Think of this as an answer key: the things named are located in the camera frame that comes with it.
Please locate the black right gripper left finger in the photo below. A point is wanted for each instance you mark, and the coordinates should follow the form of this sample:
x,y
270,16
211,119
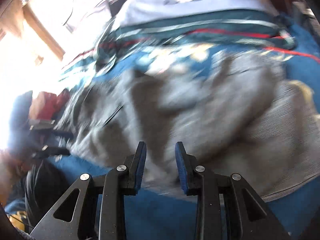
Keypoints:
x,y
93,207

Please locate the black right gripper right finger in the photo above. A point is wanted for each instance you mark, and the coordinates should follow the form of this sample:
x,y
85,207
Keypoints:
x,y
225,200

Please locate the blue deer pattern blanket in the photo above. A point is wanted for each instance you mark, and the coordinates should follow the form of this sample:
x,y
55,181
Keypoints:
x,y
30,187

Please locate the red cloth item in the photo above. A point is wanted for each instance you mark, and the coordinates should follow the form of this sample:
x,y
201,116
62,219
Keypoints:
x,y
46,105

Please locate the grey denim pants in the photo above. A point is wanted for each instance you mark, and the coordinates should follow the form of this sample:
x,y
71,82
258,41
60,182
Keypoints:
x,y
244,118

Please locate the light blue teal pillow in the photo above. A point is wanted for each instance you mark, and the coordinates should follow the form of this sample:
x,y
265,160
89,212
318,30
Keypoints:
x,y
254,22

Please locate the wooden window frame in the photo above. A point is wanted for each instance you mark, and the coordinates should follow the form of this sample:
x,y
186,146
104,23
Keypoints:
x,y
18,12

